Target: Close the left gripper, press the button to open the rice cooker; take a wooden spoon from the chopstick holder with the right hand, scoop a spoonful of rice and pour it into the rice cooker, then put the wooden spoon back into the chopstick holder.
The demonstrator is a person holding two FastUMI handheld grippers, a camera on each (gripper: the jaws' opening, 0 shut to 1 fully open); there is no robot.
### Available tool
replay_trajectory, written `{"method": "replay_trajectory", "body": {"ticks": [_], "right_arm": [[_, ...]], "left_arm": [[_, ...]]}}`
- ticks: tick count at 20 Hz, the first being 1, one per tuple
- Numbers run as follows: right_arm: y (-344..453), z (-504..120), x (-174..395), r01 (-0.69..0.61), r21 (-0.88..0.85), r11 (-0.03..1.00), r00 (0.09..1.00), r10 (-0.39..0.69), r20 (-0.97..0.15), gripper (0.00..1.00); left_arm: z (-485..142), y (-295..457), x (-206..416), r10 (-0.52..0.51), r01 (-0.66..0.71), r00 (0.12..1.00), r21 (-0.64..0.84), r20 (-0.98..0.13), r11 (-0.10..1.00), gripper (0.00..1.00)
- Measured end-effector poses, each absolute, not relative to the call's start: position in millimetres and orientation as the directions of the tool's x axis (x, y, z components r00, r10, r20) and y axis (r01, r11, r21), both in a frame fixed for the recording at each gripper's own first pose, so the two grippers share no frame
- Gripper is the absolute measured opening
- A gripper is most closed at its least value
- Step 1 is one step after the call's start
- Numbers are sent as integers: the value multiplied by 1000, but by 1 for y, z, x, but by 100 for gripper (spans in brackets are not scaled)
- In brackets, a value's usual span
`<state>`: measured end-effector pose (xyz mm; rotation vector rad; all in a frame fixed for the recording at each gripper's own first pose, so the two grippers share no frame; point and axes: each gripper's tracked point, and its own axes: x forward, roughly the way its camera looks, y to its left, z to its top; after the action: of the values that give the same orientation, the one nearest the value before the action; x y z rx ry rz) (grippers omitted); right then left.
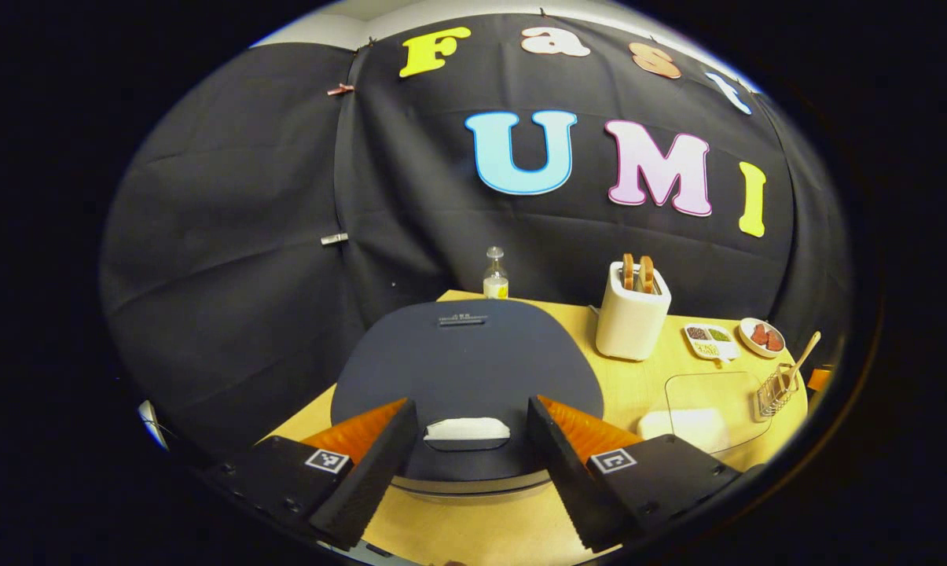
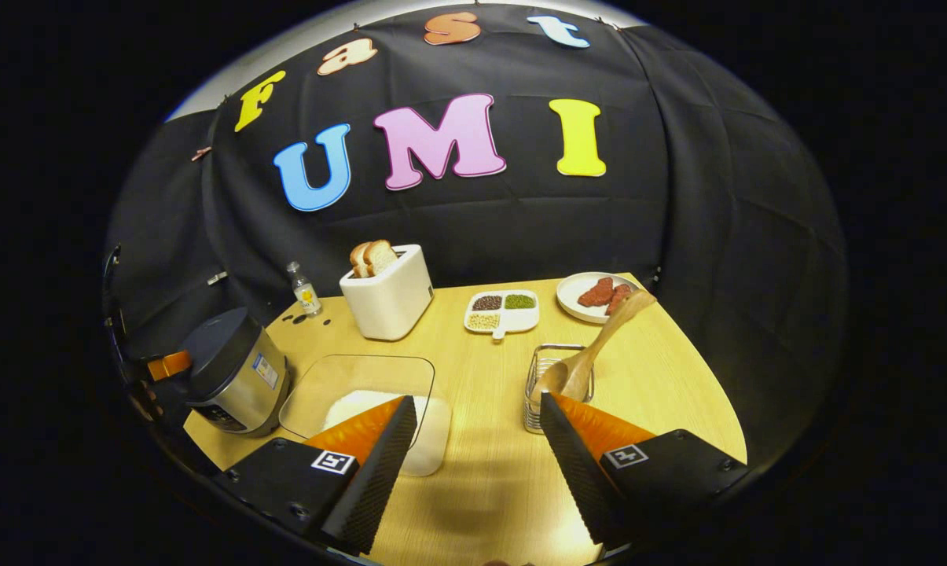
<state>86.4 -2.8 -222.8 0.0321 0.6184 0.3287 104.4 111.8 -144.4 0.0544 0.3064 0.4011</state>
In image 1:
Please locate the toasted bread slice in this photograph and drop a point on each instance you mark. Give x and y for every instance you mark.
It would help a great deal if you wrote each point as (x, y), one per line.
(647, 273)
(628, 271)

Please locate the copper backdrop clip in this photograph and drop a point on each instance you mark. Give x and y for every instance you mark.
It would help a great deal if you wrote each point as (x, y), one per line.
(340, 90)

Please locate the dark grey rice cooker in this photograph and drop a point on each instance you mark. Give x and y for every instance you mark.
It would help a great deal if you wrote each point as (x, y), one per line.
(465, 362)

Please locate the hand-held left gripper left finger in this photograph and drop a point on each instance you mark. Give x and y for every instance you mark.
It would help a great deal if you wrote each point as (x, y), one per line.
(379, 472)

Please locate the white toaster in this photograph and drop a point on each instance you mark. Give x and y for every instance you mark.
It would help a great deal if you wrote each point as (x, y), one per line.
(630, 326)

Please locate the black backdrop cloth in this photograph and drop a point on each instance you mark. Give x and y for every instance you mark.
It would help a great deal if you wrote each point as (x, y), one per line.
(229, 236)

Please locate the silver backdrop clip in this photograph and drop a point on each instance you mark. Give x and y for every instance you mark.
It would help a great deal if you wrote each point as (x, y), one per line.
(334, 238)

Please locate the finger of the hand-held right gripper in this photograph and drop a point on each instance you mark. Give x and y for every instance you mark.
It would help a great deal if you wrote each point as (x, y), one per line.
(820, 379)

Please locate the small glass bottle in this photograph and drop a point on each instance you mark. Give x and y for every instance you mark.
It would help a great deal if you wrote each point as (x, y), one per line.
(495, 279)

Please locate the red meat slice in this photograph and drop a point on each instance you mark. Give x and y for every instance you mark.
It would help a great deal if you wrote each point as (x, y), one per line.
(759, 335)
(775, 341)

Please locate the white round plate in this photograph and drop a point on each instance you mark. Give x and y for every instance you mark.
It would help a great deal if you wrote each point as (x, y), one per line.
(746, 338)

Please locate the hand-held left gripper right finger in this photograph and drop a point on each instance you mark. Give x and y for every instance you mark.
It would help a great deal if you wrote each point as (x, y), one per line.
(559, 475)

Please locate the white divided bean dish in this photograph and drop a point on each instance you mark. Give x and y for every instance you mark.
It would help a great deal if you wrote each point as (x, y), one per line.
(709, 346)

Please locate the wooden spoon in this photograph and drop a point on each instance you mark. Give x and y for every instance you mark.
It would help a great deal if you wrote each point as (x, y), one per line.
(803, 358)

